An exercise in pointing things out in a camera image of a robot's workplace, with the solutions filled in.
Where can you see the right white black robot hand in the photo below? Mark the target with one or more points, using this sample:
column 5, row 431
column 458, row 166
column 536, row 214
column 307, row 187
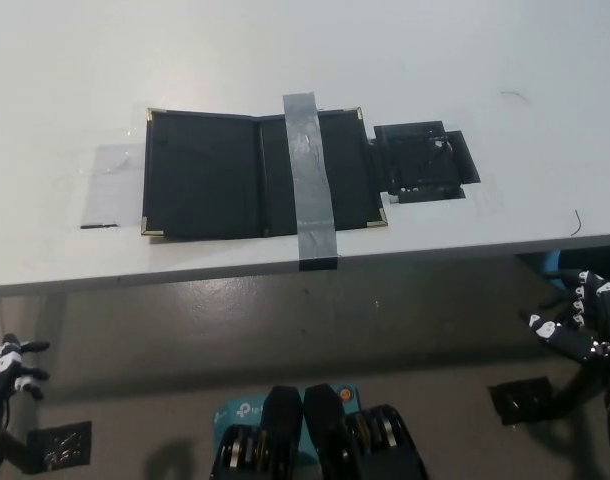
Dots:
column 575, row 340

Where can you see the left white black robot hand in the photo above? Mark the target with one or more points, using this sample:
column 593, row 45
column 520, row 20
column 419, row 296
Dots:
column 7, row 357

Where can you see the black diary with gold corners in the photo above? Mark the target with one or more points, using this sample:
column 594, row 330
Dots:
column 205, row 175

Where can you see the black floor plate right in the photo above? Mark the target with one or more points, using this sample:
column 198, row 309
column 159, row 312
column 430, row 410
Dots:
column 522, row 400

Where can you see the blue object under table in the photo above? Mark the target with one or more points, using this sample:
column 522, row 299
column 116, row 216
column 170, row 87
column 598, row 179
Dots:
column 550, row 262

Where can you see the black stand leg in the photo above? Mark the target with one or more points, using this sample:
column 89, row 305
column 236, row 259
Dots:
column 12, row 452

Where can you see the clear tape patch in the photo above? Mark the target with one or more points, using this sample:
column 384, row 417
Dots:
column 112, row 185

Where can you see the teal router box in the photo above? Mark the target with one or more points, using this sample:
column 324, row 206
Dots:
column 240, row 412

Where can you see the black tape patch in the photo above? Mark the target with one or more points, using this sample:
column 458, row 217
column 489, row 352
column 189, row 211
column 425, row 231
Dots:
column 415, row 155

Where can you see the grey duct tape strip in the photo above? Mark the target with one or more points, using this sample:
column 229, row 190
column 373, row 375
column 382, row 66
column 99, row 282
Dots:
column 310, row 170

